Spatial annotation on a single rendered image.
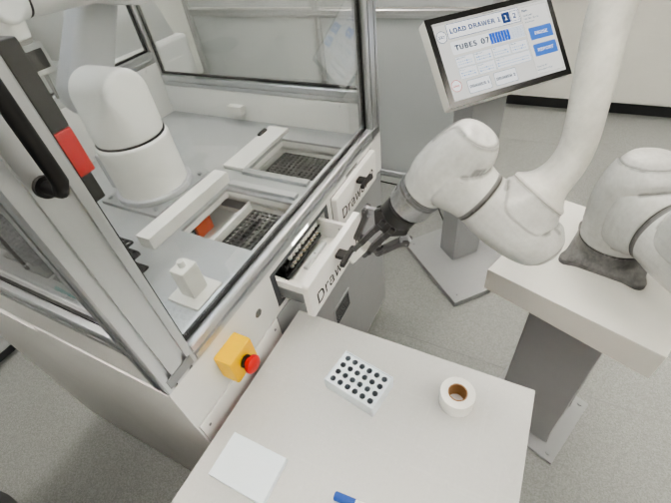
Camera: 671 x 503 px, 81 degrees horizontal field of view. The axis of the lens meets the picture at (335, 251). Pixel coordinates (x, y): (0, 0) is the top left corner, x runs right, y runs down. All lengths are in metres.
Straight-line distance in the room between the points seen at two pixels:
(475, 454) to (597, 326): 0.38
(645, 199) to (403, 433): 0.66
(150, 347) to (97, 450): 1.35
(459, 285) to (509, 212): 1.40
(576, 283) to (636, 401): 0.98
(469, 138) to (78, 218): 0.55
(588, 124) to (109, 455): 1.92
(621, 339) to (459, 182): 0.52
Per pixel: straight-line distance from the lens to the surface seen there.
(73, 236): 0.58
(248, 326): 0.92
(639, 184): 0.99
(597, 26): 0.73
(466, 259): 2.21
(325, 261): 0.94
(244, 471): 0.89
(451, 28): 1.61
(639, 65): 3.77
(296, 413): 0.92
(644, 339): 1.03
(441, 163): 0.67
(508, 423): 0.93
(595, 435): 1.86
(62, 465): 2.10
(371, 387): 0.89
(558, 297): 1.04
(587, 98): 0.72
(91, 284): 0.61
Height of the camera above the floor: 1.58
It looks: 43 degrees down
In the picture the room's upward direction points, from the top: 8 degrees counter-clockwise
